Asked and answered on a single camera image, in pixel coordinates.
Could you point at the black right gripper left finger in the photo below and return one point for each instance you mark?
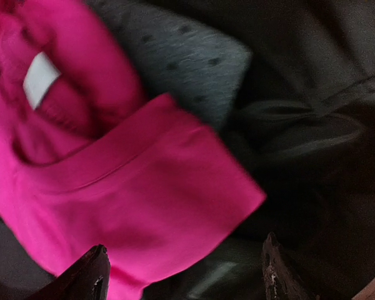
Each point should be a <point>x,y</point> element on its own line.
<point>86,279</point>

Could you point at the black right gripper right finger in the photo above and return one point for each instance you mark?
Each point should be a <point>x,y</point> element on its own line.
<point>281,279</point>

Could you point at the red garment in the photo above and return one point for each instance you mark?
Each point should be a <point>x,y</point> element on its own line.
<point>87,158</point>

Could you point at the beige hard-shell suitcase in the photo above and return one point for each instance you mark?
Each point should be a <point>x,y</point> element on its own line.
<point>302,126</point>

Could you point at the grey dotted folded garment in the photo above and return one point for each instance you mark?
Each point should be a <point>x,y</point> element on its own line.
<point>202,68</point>

